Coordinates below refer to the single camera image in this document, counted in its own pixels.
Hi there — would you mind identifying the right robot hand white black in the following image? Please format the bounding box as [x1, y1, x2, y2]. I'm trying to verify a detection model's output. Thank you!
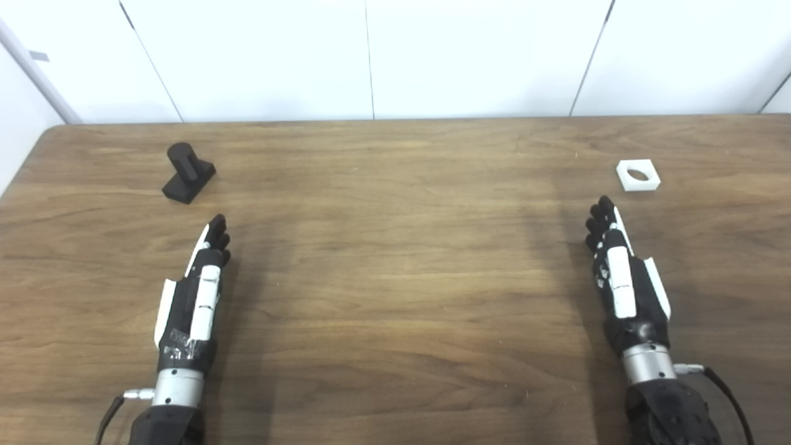
[585, 196, 672, 358]

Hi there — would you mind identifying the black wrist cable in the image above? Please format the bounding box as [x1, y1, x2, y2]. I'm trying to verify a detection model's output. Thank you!
[96, 388, 155, 445]
[674, 363, 756, 445]

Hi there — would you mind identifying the white square piece with hole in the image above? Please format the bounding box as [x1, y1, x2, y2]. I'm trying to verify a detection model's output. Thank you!
[616, 159, 661, 192]

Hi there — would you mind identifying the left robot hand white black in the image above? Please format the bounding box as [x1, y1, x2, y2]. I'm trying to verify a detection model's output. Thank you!
[154, 214, 232, 372]

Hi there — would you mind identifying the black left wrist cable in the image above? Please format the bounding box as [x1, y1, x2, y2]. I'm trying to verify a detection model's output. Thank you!
[96, 388, 155, 445]

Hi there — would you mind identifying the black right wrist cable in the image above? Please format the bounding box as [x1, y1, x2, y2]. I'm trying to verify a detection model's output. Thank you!
[674, 363, 756, 445]

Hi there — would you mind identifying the black peg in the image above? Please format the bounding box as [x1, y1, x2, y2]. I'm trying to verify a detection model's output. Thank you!
[162, 142, 217, 205]

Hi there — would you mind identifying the grey wall corner strip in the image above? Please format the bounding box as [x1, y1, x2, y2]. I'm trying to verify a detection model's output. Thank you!
[0, 19, 82, 124]

